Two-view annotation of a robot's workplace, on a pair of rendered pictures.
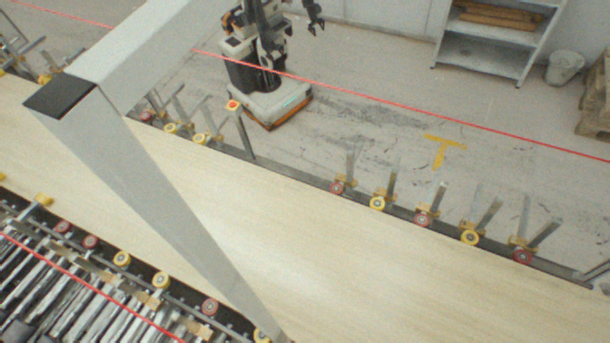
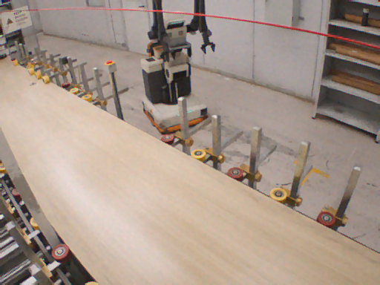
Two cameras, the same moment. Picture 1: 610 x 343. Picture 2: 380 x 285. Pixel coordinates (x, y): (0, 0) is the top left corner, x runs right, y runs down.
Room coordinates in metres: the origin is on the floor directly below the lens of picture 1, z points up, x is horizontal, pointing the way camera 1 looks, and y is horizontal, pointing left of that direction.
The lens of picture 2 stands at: (-0.32, -0.59, 1.87)
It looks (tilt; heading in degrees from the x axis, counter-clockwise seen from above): 35 degrees down; 13
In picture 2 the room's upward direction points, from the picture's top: 5 degrees counter-clockwise
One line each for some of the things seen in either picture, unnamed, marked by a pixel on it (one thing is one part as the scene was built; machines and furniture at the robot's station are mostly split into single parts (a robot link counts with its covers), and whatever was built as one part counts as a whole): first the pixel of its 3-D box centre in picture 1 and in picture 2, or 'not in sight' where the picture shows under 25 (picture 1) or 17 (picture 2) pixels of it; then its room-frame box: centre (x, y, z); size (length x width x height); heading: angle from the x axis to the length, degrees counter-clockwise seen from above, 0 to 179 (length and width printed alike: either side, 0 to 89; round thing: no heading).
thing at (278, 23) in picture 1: (274, 31); (177, 49); (2.52, 0.07, 0.99); 0.28 x 0.16 x 0.22; 126
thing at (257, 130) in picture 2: (434, 205); (254, 165); (0.85, -0.67, 0.90); 0.04 x 0.04 x 0.48; 57
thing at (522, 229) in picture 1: (521, 230); (337, 204); (0.67, -1.10, 0.82); 0.43 x 0.03 x 0.04; 147
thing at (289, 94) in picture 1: (270, 92); (174, 108); (2.76, 0.24, 0.16); 0.67 x 0.64 x 0.25; 36
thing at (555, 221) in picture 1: (535, 240); (343, 206); (0.57, -1.09, 0.91); 0.04 x 0.04 x 0.48; 57
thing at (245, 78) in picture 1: (255, 53); (167, 74); (2.83, 0.30, 0.59); 0.55 x 0.34 x 0.83; 126
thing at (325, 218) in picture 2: (518, 259); (323, 225); (0.50, -0.99, 0.85); 0.08 x 0.08 x 0.11
